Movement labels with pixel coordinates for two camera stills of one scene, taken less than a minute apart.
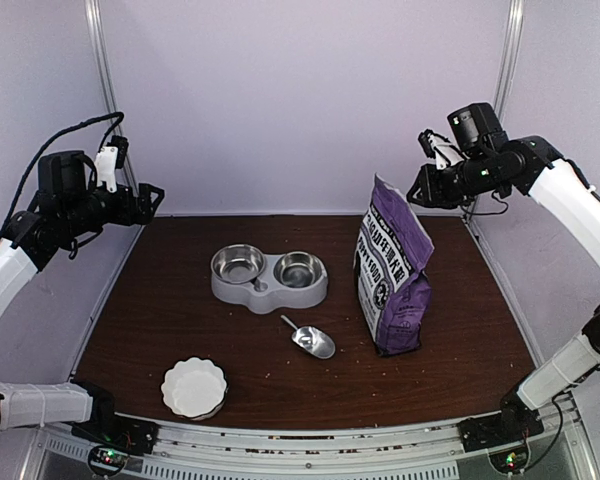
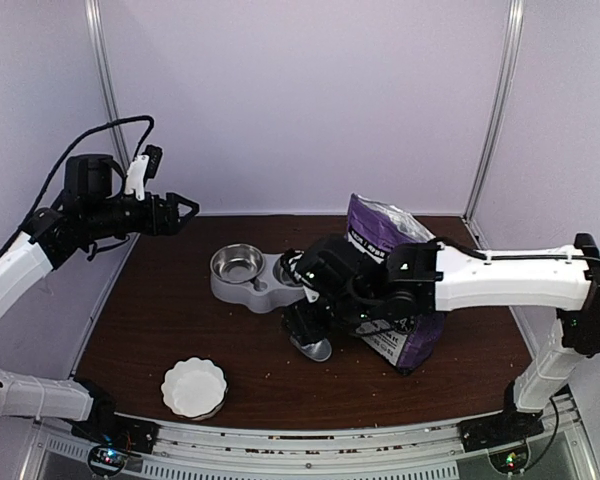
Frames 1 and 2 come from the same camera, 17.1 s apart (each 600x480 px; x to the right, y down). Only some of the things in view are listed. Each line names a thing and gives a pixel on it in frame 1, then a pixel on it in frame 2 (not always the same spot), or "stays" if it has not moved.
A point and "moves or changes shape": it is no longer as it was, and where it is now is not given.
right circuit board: (510, 461) stays
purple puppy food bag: (393, 252) moves or changes shape
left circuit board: (107, 458) stays
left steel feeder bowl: (237, 263) stays
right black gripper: (432, 194) to (305, 328)
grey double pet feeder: (244, 274) stays
